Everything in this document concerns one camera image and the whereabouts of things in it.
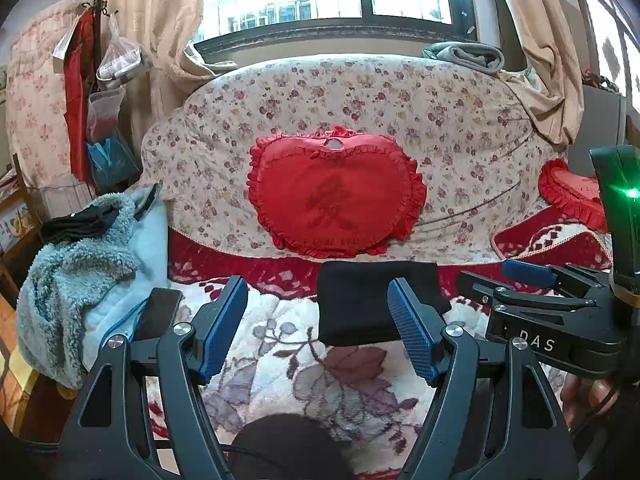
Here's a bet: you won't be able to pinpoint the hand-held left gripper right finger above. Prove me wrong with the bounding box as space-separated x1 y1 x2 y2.
387 277 581 480

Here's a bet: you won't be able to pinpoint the person's right hand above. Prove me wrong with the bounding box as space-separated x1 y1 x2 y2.
559 374 618 426

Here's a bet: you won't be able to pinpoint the grey cabinet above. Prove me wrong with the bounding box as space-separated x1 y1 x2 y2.
570 82 628 176

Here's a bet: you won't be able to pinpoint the blue plastic bag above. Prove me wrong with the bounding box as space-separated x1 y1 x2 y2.
86 130 141 191

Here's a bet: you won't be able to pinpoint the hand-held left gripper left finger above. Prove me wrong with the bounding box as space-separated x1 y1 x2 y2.
55 275 249 480

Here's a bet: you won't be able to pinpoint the small red heart pillow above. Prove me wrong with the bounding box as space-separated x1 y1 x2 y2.
537 159 608 233

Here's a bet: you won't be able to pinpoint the floral sofa cover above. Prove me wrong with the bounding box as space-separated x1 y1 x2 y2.
140 55 571 266

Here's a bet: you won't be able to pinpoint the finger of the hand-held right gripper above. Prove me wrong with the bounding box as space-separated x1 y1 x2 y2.
457 270 599 312
500 259 614 299

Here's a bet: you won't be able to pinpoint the beige curtain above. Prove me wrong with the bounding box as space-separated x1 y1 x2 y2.
102 0 238 161
487 0 586 143

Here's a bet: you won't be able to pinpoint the black pants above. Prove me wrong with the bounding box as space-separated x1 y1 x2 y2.
317 260 453 347

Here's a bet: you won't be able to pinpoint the side window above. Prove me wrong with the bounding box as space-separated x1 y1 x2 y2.
570 0 640 111

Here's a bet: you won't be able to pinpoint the large red heart pillow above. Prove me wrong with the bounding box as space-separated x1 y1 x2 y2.
246 125 427 260

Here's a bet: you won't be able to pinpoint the clear plastic bag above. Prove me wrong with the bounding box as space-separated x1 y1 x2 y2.
97 15 143 83

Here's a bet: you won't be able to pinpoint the person's dark trouser knee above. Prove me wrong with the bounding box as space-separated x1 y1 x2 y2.
229 414 353 480

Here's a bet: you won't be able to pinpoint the dark folded cloth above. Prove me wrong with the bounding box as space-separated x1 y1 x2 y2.
39 205 121 243

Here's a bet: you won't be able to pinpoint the red white plush blanket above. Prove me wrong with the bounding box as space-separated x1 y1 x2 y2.
145 205 613 480

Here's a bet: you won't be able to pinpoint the thin blue cord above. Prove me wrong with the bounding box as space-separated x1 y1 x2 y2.
100 296 153 341

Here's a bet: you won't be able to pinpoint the plastic bag with red contents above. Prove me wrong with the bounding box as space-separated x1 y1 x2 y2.
86 85 126 143

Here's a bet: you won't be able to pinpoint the pink floral hanging quilt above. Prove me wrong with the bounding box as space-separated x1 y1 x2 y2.
5 0 91 216

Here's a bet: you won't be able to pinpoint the black smartphone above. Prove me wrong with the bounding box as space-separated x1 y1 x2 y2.
134 287 185 343

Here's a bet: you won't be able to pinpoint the grey cloth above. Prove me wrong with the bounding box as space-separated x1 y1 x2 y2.
422 41 506 73

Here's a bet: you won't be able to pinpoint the light blue fleece jacket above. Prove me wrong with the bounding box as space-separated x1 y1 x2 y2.
15 185 171 391

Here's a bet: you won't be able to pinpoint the red hanging garment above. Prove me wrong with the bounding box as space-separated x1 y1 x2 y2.
64 10 98 183

